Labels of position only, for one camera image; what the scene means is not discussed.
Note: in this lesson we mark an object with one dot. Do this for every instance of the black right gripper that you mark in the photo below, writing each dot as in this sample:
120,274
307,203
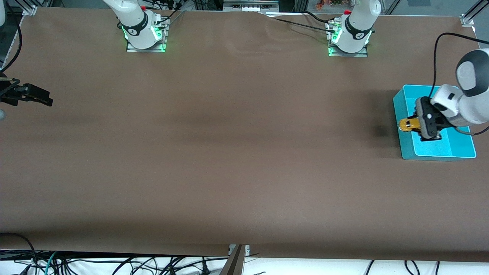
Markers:
8,94

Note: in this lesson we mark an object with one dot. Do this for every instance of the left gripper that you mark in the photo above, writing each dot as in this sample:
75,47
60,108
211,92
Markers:
435,134

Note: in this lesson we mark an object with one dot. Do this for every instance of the yellow beetle toy car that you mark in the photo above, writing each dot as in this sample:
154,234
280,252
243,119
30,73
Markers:
408,124

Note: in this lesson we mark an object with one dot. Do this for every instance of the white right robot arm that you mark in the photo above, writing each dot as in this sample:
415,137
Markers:
131,15

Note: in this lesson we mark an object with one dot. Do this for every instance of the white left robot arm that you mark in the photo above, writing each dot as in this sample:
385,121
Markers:
359,23

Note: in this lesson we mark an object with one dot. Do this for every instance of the teal plastic bin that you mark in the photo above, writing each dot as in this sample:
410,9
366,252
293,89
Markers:
435,149

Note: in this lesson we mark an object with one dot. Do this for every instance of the grey device with ports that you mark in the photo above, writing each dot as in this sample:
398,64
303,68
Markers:
250,7

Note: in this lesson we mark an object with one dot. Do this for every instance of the aluminium profile bar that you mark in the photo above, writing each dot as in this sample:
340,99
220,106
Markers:
235,263

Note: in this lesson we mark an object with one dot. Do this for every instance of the silver frame corner bracket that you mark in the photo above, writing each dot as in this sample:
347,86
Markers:
29,10
467,20

